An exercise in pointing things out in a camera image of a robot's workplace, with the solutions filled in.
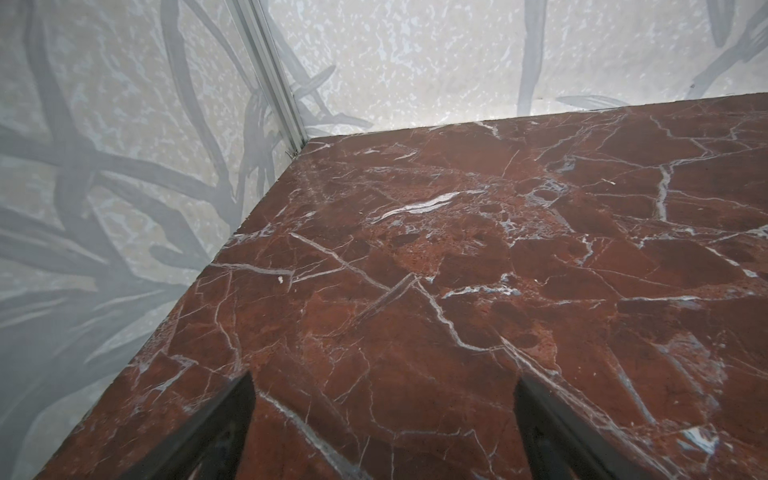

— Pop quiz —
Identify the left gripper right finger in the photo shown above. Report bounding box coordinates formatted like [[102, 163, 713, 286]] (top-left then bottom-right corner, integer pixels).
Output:
[[514, 376, 652, 479]]

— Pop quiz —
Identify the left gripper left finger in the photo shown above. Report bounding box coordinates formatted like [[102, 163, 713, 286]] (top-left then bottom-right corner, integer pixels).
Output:
[[121, 372, 255, 479]]

